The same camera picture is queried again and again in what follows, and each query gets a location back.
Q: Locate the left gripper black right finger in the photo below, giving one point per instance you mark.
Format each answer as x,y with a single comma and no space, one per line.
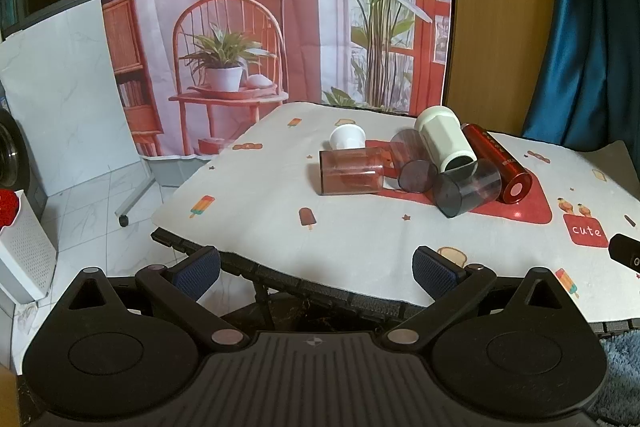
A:
456,292

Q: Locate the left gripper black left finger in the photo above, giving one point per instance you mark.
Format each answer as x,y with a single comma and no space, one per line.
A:
174,294

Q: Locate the grey-blue translucent cup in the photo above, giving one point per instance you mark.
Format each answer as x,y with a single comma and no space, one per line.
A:
465,188

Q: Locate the purple translucent cup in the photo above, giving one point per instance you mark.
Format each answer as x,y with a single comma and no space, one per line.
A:
415,171

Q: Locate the white faceted cup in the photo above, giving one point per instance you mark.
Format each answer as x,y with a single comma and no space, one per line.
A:
442,135

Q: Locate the brown translucent cup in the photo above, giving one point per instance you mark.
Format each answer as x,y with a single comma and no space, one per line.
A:
352,171

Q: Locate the small white cup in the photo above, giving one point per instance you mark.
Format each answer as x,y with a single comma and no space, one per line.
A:
347,137

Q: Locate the pink room backdrop poster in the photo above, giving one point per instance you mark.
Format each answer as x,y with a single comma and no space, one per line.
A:
192,75

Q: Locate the white patterned tablecloth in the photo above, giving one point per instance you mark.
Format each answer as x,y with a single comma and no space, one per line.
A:
260,198

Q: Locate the red metallic bottle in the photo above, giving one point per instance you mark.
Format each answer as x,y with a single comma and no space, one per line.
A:
516,180

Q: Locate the white perforated box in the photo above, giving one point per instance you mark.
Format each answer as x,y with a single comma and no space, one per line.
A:
27,256

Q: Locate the blue curtain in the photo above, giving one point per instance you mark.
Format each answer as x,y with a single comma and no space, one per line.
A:
587,93

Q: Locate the red object on box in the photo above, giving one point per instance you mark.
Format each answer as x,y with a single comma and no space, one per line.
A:
9,207

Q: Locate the white marble board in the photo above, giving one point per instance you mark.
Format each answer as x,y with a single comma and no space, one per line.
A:
61,89

